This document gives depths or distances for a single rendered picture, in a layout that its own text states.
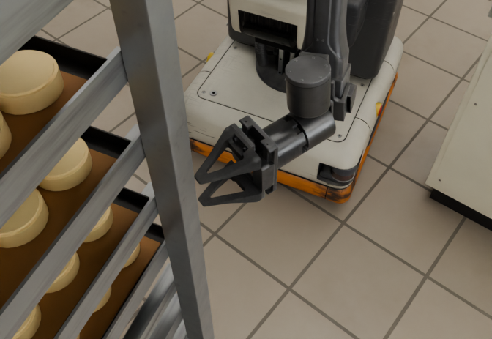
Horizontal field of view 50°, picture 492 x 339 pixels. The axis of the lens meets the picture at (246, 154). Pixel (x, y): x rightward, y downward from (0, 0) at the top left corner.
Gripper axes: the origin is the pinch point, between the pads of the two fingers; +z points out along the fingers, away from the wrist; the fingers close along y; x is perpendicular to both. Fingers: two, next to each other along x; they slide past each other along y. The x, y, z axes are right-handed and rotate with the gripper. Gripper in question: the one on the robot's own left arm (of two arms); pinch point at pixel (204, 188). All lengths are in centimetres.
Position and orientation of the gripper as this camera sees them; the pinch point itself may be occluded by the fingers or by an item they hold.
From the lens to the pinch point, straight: 67.1
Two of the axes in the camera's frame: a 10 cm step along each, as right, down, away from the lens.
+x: 5.9, 6.4, -4.9
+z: -8.1, 4.8, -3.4
